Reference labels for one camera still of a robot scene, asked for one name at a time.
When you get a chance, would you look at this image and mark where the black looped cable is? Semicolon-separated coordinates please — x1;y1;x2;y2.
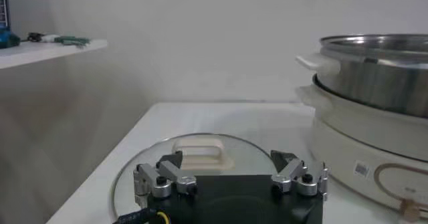
26;31;44;43

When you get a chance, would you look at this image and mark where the white side table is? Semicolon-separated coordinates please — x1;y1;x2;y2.
0;39;108;71

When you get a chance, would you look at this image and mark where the dark laptop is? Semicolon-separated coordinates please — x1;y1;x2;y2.
0;0;11;31

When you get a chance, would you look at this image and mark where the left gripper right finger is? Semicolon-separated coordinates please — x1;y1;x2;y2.
270;150;329;201

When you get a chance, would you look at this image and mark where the green grey hand tool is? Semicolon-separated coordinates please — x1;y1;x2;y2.
53;35;91;48

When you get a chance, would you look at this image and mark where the small white adapter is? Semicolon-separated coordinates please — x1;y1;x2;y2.
40;33;62;43

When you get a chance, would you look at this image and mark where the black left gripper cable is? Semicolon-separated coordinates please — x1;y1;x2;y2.
112;208;171;224

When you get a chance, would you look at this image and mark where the glass lid with cream handle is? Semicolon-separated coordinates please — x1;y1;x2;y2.
111;132;279;222

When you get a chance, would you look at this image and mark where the cream electric cooking pot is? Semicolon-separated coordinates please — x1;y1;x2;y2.
296;74;428;222

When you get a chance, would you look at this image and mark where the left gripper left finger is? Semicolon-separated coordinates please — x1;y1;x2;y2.
133;150;198;209

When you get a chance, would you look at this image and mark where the stainless perforated steamer basket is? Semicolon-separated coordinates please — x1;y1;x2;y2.
296;33;428;119

